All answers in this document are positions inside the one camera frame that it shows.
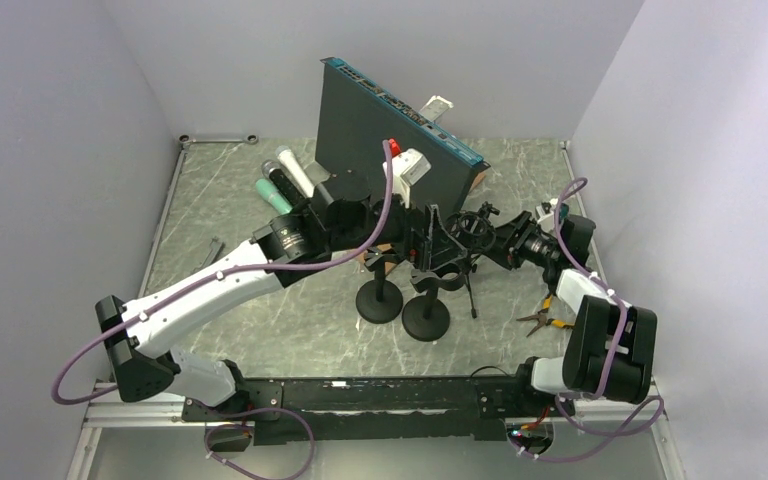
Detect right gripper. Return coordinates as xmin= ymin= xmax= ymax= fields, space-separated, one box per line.
xmin=473 ymin=211 xmax=561 ymax=270

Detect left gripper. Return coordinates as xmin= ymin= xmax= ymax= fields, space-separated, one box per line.
xmin=330 ymin=178 xmax=468 ymax=273

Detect black tripod shock-mount stand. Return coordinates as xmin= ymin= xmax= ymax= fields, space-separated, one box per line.
xmin=445 ymin=202 xmax=500 ymax=319

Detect black round-base mic stand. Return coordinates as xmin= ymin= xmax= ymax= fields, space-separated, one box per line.
xmin=355 ymin=249 xmax=404 ymax=325

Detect mint green microphone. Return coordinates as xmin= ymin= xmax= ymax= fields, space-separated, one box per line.
xmin=255 ymin=178 xmax=292 ymax=215

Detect white microphone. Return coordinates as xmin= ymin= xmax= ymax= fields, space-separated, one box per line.
xmin=275 ymin=145 xmax=315 ymax=198

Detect black sparkly microphone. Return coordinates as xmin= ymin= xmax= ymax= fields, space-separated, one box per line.
xmin=261 ymin=160 xmax=306 ymax=208

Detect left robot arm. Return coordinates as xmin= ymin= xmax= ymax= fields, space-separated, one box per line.
xmin=96 ymin=174 xmax=466 ymax=420

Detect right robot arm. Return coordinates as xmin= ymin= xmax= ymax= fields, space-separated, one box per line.
xmin=485 ymin=212 xmax=657 ymax=415

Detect wooden board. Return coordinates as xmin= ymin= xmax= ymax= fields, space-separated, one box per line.
xmin=356 ymin=170 xmax=487 ymax=276

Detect grey metal bar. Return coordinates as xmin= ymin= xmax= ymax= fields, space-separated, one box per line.
xmin=193 ymin=237 xmax=225 ymax=272

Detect silver wrench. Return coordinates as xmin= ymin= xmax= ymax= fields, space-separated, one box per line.
xmin=177 ymin=134 xmax=260 ymax=148

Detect yellow-handled pliers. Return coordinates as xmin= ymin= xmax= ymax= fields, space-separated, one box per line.
xmin=517 ymin=293 xmax=575 ymax=337

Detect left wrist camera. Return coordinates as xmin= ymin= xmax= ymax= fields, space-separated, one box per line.
xmin=386 ymin=138 xmax=431 ymax=208

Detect black front frame rail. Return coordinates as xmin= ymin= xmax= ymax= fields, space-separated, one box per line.
xmin=182 ymin=374 xmax=559 ymax=446

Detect dark rack network switch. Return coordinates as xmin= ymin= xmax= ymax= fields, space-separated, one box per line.
xmin=315 ymin=57 xmax=490 ymax=215

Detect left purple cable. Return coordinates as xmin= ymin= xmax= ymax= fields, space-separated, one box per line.
xmin=51 ymin=140 xmax=395 ymax=407

